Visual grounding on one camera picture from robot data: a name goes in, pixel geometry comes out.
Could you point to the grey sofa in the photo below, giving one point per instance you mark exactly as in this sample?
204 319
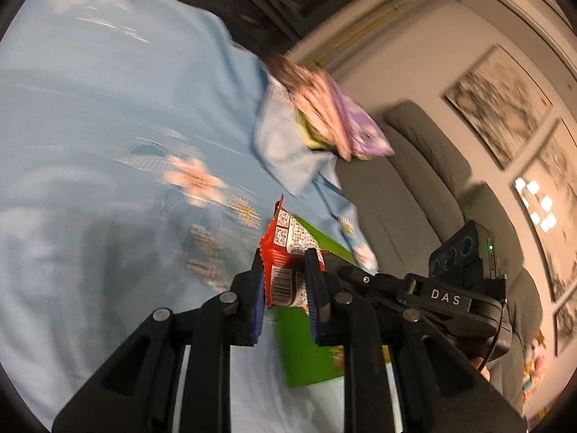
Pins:
405 189

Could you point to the small framed ink painting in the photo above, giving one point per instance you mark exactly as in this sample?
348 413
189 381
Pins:
567 324

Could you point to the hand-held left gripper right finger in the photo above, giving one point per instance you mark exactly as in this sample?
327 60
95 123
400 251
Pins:
315 309

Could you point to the yellow-green snack packet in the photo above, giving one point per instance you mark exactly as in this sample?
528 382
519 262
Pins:
309 133

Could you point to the stack of pink packets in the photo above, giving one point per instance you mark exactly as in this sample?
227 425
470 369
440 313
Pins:
315 99

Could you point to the red snack packet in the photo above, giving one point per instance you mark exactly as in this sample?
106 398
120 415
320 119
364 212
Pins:
284 252

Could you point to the wide framed ink painting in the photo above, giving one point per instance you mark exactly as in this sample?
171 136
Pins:
496 103

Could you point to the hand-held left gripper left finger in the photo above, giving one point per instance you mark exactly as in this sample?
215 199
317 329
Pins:
258 306

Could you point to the green cardboard box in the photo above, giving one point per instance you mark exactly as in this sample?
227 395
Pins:
302 347

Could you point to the colourful toy figure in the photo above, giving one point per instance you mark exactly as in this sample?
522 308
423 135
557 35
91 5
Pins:
534 361

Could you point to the purple snack packet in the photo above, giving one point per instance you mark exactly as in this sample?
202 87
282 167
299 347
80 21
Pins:
363 128

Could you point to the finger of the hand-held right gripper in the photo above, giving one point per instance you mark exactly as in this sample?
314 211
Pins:
369 286

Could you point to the person's right hand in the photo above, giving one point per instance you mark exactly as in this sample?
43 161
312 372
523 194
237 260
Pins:
478 367

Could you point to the blue floral tablecloth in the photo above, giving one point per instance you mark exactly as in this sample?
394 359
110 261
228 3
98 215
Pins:
90 189

